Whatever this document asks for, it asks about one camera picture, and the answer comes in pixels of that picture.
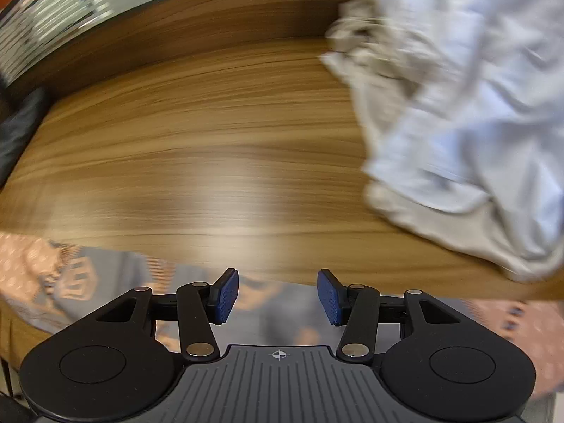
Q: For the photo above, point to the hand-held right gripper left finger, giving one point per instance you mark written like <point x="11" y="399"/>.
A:
<point x="225" y="296"/>

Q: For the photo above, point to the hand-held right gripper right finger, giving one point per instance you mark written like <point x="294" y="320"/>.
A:
<point x="329" y="297"/>

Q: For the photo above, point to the pink grey patterned scarf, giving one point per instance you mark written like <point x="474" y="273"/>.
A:
<point x="88" y="282"/>

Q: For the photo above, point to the beige crumpled garment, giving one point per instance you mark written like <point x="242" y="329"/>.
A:
<point x="374" y="48"/>

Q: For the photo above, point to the dark grey folded garment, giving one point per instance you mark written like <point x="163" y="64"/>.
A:
<point x="20" y="141"/>

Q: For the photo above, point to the white crumpled shirt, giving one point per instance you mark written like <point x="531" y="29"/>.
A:
<point x="493" y="97"/>

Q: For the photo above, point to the frosted striped glass partition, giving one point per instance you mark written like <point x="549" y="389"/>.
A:
<point x="88" y="4"/>

